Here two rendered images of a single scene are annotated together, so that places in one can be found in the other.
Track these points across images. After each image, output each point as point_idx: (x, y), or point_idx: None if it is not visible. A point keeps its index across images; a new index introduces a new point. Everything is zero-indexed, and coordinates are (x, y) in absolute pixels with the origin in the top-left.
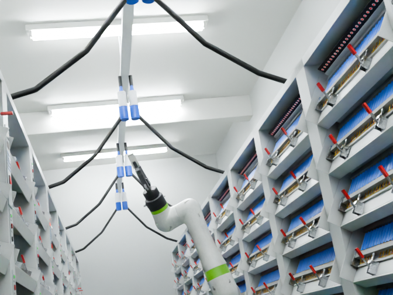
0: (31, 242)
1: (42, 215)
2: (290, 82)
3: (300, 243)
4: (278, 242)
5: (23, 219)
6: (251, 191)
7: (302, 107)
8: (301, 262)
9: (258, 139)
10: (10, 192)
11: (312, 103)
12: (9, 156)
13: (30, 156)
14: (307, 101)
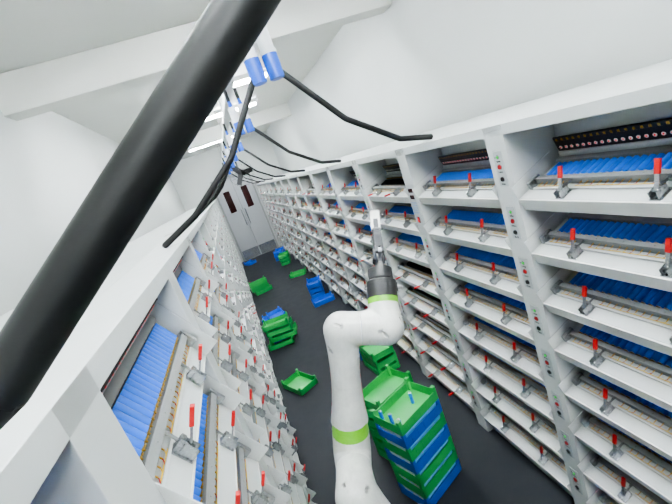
0: (508, 254)
1: (619, 206)
2: (187, 245)
3: (247, 399)
4: (250, 426)
5: (481, 232)
6: (193, 399)
7: (175, 272)
8: None
9: (177, 284)
10: (422, 226)
11: (205, 272)
12: (415, 203)
13: (488, 151)
14: (202, 269)
